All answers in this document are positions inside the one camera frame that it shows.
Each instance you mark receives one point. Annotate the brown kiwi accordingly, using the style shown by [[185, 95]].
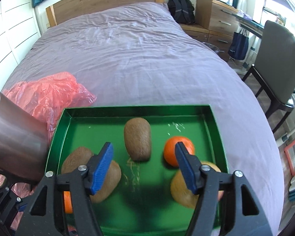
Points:
[[110, 177], [75, 159], [137, 140]]

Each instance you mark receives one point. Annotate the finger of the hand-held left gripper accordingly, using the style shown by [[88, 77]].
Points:
[[5, 201]]

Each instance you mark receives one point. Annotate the grey chair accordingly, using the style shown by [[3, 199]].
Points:
[[275, 61]]

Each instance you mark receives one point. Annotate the green tray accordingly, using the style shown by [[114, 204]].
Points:
[[152, 201]]

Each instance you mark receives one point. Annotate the clear glass bowl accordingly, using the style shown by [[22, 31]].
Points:
[[211, 47]]

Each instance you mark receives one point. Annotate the bed with purple cover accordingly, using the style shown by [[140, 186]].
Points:
[[137, 54]]

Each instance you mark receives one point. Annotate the wooden dresser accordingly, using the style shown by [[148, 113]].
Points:
[[218, 17]]

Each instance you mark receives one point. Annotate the orange picture frame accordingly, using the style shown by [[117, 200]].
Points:
[[288, 152]]

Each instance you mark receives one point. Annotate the orange mandarin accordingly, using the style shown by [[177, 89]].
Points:
[[170, 152], [68, 201]]

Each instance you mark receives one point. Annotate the wooden headboard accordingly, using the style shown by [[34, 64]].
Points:
[[100, 0]]

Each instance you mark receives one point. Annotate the yellow-green apple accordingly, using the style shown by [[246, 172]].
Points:
[[183, 189]]

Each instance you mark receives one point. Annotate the white wardrobe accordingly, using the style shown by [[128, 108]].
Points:
[[12, 29]]

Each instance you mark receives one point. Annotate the glass desk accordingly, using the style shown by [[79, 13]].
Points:
[[250, 25]]

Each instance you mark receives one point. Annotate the pink plastic sheet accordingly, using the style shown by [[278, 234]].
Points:
[[51, 91]]

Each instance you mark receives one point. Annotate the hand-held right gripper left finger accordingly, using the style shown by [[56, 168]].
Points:
[[103, 169]]

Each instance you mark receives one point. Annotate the metal and black electric kettle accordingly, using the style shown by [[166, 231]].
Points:
[[14, 137]]

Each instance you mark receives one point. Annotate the black backpack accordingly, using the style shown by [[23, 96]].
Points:
[[180, 8]]

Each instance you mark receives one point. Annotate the blue tote bag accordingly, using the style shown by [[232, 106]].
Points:
[[238, 44]]

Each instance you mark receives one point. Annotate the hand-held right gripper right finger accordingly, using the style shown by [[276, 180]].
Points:
[[185, 167]]

